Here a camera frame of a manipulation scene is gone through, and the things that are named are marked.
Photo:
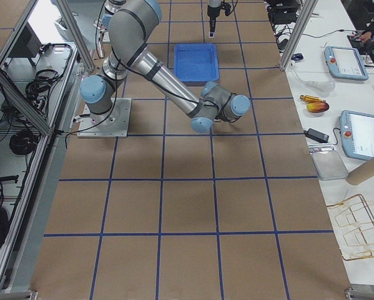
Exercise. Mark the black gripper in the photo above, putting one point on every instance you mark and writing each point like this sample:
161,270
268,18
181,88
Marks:
212,13

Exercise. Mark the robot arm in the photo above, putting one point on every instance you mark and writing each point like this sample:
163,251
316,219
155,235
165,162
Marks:
214,7
129,29

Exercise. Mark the clear plastic lidded box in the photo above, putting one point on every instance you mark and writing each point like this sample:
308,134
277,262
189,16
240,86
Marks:
328,163

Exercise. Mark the black power adapter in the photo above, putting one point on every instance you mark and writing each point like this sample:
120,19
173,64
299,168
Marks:
315,135

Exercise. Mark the gold wire rack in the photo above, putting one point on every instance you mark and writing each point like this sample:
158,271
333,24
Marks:
353,224

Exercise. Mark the red yellow mango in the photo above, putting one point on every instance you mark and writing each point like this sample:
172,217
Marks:
317,107

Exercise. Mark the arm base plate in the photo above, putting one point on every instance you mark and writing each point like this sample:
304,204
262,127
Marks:
114,123

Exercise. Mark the blue plastic tray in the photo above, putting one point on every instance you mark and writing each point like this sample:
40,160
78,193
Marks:
196,63

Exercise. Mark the teach pendant near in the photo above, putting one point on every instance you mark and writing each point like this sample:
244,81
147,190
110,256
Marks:
357,134

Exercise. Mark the teach pendant far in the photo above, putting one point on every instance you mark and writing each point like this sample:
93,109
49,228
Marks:
345,63

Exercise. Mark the brass metal cylinder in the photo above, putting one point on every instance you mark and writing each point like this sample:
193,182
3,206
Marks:
310,99

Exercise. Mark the aluminium frame post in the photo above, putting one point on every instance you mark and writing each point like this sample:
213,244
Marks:
297,31

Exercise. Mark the teach pendant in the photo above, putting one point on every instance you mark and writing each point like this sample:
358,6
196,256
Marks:
345,63
357,134

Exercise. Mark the cardboard tube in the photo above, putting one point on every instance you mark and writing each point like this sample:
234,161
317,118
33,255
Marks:
361,173

